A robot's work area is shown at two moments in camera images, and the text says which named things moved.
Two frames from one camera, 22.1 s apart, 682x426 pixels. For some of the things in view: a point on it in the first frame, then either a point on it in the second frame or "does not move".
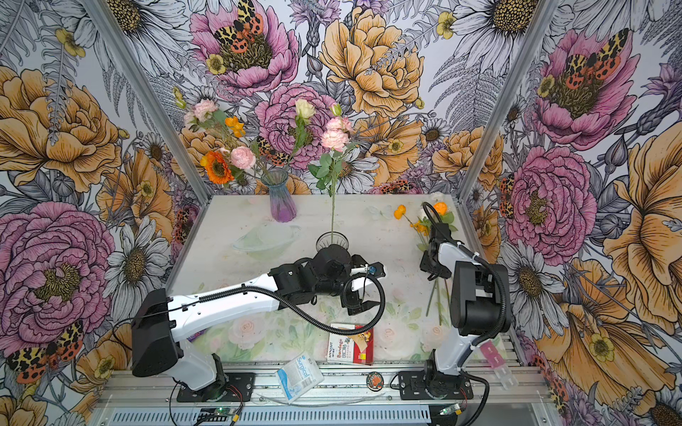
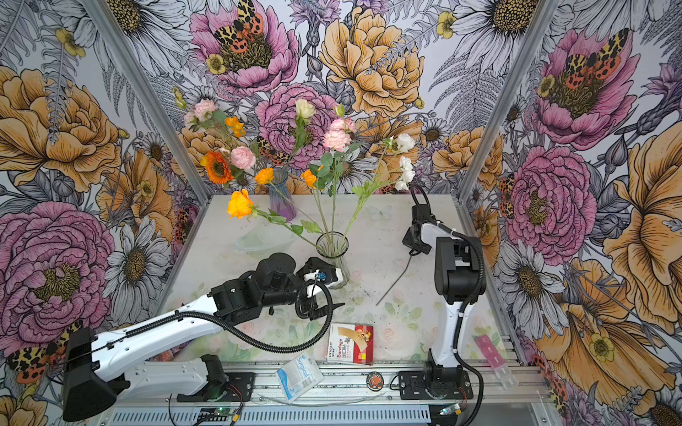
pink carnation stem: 335,140 does not move
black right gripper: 424,265 -> 407,240
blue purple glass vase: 281,204 does not move
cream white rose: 305,110 does not move
